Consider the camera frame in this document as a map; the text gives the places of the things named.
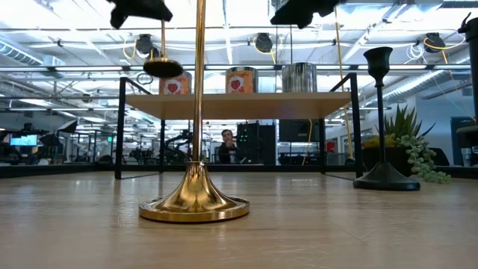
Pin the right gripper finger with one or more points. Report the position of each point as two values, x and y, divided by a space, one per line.
295 13
326 6

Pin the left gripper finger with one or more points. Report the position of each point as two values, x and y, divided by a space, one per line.
117 16
149 9

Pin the black candlestick holder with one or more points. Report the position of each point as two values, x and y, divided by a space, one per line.
384 179

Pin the black equipment cabinet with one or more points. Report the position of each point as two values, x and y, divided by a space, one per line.
257 143

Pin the silver candle tin orange label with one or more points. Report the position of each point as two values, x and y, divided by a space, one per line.
173 86
241 82

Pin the black table edge frame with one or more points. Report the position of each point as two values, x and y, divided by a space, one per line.
261 169

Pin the black planter pot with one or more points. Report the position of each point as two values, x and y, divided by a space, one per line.
396 158

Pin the black monitor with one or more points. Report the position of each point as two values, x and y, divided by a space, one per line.
298 130

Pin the person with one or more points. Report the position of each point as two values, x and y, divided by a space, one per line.
227 149

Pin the green artificial succulent plant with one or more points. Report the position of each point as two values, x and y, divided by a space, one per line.
420 157

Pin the short gold candlestick holder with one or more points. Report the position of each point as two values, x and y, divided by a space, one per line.
163 69

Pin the tall gold candlestick holder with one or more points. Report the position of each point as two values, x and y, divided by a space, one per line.
196 194

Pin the monitor with blue screen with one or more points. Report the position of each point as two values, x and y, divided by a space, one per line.
23 140

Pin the wooden shelf black metal frame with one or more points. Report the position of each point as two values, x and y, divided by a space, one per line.
242 106

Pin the background black robot arm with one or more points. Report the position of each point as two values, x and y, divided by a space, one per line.
179 145

